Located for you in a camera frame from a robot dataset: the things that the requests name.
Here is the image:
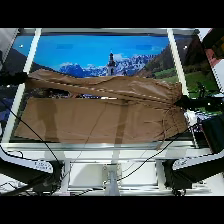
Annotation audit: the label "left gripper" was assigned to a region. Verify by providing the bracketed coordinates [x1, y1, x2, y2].
[9, 71, 30, 86]

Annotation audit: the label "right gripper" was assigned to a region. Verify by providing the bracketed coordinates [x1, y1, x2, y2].
[173, 94, 198, 111]

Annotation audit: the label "brown pants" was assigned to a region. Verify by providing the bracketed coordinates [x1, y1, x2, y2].
[13, 68, 191, 145]

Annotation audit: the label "black garment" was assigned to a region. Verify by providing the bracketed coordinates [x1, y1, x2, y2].
[199, 114, 224, 155]

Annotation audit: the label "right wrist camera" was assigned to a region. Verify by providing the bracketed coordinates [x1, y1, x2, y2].
[196, 82, 210, 100]

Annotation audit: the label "black cable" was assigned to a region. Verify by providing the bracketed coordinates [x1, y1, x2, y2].
[117, 124, 198, 183]
[0, 99, 64, 166]

